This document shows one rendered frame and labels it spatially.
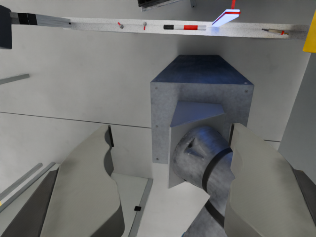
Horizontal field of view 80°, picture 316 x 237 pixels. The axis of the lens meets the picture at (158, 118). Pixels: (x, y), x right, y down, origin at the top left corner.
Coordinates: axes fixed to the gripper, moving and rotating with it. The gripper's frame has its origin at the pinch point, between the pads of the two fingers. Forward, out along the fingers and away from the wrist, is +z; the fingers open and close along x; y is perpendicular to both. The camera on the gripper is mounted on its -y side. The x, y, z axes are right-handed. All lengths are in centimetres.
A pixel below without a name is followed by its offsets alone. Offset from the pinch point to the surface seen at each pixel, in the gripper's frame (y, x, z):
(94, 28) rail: -3, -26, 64
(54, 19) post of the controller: -6, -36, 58
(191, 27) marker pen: -2, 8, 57
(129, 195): 144, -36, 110
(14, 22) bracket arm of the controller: -6, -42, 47
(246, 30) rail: -1, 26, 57
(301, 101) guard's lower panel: 51, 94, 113
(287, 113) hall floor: 66, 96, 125
